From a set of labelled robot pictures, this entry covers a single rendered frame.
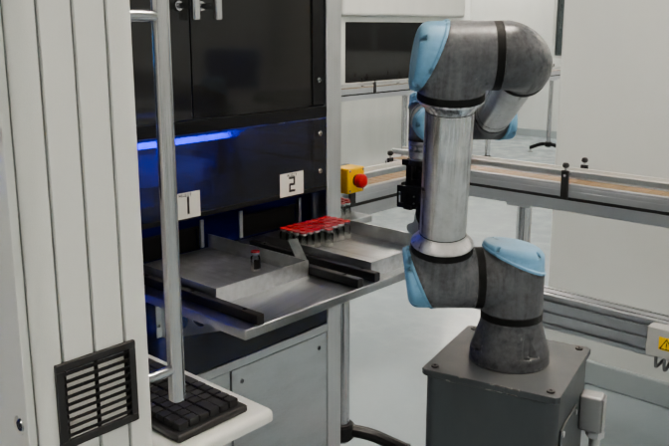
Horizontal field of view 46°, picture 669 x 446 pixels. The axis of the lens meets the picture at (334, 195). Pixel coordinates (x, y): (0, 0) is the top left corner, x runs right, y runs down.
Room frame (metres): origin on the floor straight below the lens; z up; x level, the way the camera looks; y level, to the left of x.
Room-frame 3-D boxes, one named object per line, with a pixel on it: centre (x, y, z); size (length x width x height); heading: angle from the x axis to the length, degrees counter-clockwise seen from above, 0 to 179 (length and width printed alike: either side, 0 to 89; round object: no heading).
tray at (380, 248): (1.87, -0.04, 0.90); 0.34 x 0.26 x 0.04; 48
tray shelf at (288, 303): (1.77, 0.10, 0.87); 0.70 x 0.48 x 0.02; 138
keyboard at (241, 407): (1.27, 0.34, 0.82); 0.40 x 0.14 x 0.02; 48
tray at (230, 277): (1.69, 0.27, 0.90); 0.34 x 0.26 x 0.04; 48
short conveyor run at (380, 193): (2.52, -0.12, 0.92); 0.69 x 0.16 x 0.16; 138
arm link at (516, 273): (1.44, -0.33, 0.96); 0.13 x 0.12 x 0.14; 90
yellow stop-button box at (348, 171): (2.21, -0.04, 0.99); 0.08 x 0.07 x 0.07; 48
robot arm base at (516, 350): (1.44, -0.34, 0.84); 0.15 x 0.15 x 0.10
